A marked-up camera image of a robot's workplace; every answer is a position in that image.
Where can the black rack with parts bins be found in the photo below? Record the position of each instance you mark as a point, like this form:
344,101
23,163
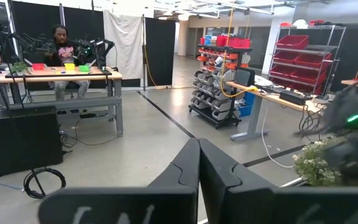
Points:
210,84

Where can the blue storage bin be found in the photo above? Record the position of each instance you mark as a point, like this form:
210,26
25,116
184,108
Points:
247,107

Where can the wooden table with grey legs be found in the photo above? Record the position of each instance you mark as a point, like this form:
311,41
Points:
73,102

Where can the small yellow basket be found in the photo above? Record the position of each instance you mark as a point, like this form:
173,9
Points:
69,66

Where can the wooden desk with grey base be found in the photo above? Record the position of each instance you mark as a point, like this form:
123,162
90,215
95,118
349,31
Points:
253,124

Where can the small red basket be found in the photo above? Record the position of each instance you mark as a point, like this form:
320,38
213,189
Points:
38,66

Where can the small green plant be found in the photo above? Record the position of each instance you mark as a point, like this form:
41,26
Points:
20,68

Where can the black desktop screen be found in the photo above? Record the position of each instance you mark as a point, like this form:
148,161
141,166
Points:
245,77

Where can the small green basket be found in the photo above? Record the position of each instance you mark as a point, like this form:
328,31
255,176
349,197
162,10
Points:
84,68

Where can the black partition panel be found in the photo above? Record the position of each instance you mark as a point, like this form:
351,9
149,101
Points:
36,18
160,53
84,25

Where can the red storage bins on rack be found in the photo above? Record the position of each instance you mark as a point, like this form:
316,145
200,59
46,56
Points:
235,42

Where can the black background robot arm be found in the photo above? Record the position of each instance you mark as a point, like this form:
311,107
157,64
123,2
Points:
96,46
30,45

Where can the red storage bin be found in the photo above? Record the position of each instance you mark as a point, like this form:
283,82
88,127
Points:
292,42

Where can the green potted artificial plant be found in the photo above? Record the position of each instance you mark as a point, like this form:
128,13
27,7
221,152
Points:
312,165

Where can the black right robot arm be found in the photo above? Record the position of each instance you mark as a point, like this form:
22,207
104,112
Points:
353,124

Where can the black power box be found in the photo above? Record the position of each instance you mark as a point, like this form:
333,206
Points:
292,98

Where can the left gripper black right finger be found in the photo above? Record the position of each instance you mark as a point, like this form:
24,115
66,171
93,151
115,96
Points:
259,205

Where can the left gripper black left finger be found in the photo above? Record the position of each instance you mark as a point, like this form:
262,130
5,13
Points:
135,205

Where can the white cloth curtain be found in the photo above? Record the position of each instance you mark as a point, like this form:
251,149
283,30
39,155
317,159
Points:
123,46

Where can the black equipment box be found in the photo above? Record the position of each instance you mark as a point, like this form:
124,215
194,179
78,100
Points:
20,140

